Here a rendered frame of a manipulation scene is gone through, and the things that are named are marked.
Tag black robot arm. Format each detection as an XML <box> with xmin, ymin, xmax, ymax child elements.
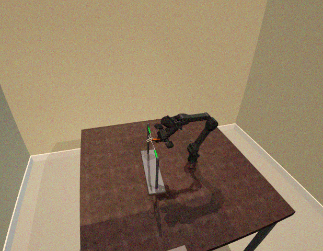
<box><xmin>157</xmin><ymin>112</ymin><xmax>218</xmax><ymax>164</ymax></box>

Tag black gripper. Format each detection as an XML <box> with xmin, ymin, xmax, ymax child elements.
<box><xmin>154</xmin><ymin>123</ymin><xmax>174</xmax><ymax>149</ymax></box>

